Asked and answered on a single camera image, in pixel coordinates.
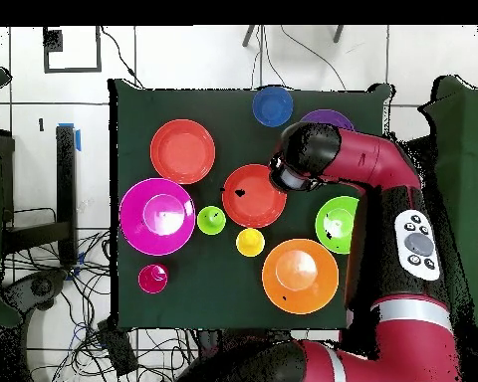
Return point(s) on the black power strip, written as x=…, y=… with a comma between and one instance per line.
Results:
x=117, y=350

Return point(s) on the red plastic bowl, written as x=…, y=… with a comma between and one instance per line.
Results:
x=251, y=211
x=182, y=151

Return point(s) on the purple plastic bowl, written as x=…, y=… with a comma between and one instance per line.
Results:
x=326, y=117

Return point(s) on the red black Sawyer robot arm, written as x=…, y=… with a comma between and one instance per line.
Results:
x=366, y=159

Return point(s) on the red plastic cup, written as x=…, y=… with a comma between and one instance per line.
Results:
x=149, y=280

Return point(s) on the green plastic cup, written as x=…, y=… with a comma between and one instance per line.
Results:
x=209, y=223

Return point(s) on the dark green tablecloth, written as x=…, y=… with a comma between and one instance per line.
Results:
x=207, y=107

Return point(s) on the green plastic bowl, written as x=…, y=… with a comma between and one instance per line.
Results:
x=334, y=238

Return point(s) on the black metal stand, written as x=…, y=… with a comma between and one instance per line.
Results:
x=429, y=171
x=65, y=179

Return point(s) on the grey tripod leg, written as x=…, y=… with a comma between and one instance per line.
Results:
x=248, y=36
x=338, y=34

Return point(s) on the pink plastic bowl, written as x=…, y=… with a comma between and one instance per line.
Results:
x=135, y=223

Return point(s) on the yellow plastic cup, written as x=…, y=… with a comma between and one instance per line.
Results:
x=250, y=243

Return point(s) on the black square floor frame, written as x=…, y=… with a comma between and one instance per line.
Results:
x=71, y=70

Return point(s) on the orange plastic bowl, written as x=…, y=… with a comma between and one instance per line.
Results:
x=306, y=290

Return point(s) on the blue tape strip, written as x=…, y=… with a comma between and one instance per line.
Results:
x=78, y=140

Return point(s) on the blue plastic bowl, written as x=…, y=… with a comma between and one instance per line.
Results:
x=273, y=105

